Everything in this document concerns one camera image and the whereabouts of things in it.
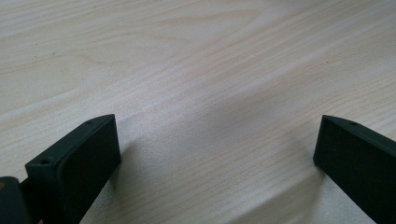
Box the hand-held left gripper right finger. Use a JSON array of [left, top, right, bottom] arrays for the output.
[[312, 114, 396, 224]]

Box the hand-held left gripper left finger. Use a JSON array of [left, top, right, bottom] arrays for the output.
[[24, 113, 122, 224]]

